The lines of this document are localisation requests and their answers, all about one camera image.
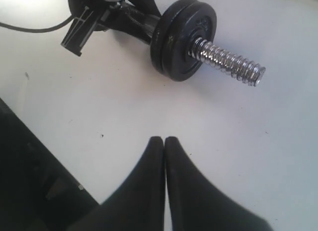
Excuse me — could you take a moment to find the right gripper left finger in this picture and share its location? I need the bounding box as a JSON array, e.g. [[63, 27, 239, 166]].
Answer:
[[68, 137, 165, 231]]

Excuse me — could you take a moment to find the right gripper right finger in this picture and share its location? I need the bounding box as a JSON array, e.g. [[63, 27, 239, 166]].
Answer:
[[164, 137, 272, 231]]

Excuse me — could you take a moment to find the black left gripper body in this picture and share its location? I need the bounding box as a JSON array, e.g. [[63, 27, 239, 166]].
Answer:
[[68, 0, 120, 29]]

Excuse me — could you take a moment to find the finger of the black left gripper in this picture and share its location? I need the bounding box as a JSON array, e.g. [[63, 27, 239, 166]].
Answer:
[[111, 0, 161, 45], [61, 3, 111, 57]]

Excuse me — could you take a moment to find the black weight plate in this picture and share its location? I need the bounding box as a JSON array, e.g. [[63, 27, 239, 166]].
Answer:
[[161, 1, 217, 81], [150, 0, 197, 74]]

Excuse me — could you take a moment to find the chrome threaded dumbbell bar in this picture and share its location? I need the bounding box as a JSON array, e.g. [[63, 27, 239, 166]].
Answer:
[[124, 4, 266, 87]]

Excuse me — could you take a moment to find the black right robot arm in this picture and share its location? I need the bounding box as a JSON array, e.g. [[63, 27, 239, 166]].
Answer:
[[0, 102, 271, 231]]

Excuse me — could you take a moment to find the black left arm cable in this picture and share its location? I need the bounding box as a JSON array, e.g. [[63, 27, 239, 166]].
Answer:
[[0, 14, 77, 33]]

